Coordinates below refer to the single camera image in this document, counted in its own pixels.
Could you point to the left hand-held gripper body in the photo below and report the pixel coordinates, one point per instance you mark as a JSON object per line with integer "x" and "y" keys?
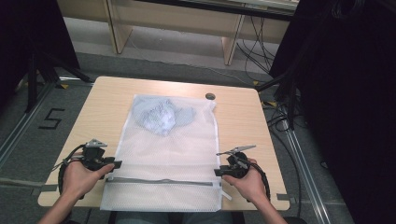
{"x": 93, "y": 154}

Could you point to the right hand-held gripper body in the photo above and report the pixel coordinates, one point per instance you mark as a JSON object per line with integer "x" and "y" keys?
{"x": 237, "y": 165}

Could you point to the white zipper pull tab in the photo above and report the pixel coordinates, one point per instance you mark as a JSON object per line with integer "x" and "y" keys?
{"x": 226, "y": 195}

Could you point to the white mesh laundry bag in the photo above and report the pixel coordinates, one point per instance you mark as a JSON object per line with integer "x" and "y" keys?
{"x": 168, "y": 161}

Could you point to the person's right hand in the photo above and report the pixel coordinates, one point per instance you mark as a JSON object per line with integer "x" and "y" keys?
{"x": 250, "y": 185}

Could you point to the person's left hand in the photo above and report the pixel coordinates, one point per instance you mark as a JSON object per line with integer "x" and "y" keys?
{"x": 79, "y": 182}

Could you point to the light blue crumpled cloth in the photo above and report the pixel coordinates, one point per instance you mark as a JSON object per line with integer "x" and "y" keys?
{"x": 160, "y": 116}

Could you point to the black metal stand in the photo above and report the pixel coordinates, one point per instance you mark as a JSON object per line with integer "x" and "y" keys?
{"x": 291, "y": 93}
{"x": 34, "y": 77}

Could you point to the black curtain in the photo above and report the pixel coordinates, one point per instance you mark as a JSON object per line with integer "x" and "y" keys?
{"x": 28, "y": 34}
{"x": 348, "y": 93}

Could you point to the light wooden desk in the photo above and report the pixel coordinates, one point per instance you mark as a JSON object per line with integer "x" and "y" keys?
{"x": 174, "y": 23}

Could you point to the aluminium floor rail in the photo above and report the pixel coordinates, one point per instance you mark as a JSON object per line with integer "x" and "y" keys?
{"x": 303, "y": 174}
{"x": 21, "y": 124}

